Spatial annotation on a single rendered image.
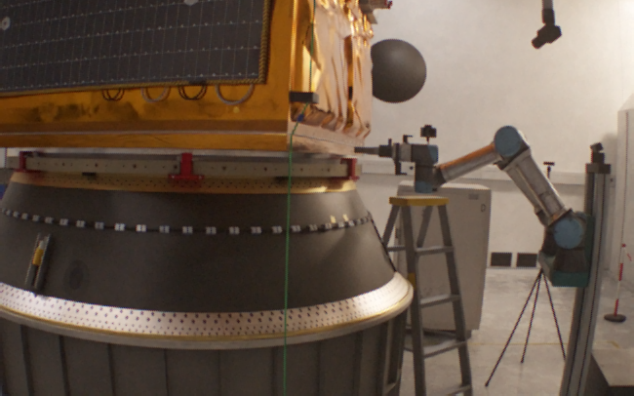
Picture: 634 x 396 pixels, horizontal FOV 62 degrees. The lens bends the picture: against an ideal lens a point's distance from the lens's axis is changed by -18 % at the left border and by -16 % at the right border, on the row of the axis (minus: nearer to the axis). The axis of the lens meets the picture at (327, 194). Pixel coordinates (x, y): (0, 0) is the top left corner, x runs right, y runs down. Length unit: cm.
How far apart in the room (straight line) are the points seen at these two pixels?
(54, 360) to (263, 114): 112
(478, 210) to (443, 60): 452
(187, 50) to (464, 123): 837
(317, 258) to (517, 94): 817
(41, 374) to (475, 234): 468
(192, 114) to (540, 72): 877
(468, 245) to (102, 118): 456
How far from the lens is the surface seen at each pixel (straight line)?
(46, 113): 219
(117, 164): 213
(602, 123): 1049
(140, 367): 201
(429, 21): 1023
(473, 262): 607
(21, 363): 230
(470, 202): 600
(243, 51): 181
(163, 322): 196
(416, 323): 368
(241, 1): 185
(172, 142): 191
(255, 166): 216
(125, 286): 202
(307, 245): 223
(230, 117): 184
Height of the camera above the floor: 174
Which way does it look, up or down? 3 degrees down
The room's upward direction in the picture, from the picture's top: 2 degrees clockwise
